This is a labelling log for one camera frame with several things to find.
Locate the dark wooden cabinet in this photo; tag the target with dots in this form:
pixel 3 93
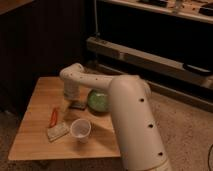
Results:
pixel 37 39

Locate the long grey shelf unit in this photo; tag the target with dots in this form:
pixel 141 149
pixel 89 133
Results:
pixel 148 61

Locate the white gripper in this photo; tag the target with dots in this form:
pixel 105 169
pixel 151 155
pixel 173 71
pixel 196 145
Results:
pixel 71 90

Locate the green ceramic bowl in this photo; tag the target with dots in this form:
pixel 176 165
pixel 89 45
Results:
pixel 97 101

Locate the pale sponge block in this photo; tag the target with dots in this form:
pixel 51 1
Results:
pixel 57 131

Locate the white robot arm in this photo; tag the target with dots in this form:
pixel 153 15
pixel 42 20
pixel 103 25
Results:
pixel 137 135

